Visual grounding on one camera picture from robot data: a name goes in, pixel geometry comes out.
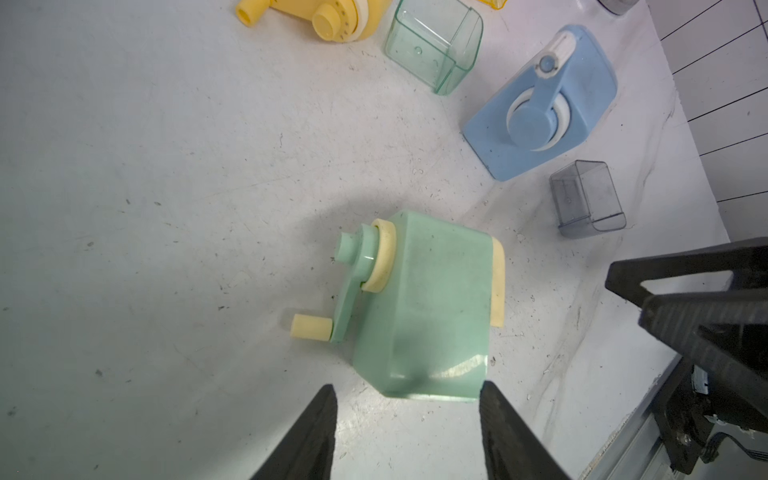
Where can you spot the yellow pencil sharpener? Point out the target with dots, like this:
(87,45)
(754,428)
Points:
(340,21)

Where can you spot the mint green pencil sharpener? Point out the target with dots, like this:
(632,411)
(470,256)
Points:
(426,293)

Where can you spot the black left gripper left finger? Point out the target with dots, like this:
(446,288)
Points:
(306,451)

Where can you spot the clear yellow sharpener tray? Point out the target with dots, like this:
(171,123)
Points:
(494,4)

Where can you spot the chrome cup holder stand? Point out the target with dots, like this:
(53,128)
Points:
(618,7)

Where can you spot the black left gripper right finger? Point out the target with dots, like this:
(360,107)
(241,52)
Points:
(511,449)

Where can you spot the clear mint sharpener tray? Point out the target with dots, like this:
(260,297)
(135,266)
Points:
(436,41)

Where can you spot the clear grey sharpener tray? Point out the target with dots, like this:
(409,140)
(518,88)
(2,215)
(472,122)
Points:
(586,200)

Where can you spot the blue pencil sharpener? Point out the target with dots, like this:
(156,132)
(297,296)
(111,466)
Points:
(550,107)

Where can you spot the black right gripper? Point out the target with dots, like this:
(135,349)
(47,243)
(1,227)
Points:
(723,333)

